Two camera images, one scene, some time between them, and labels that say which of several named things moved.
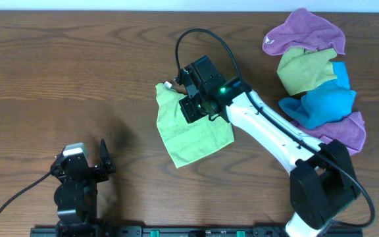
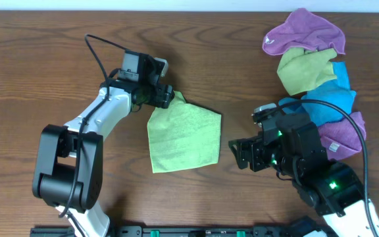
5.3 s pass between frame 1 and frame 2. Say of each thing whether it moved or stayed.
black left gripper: moved
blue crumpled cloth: stayed
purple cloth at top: stayed
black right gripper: moved
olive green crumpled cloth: stayed
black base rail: stayed
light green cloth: moved
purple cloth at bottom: stayed
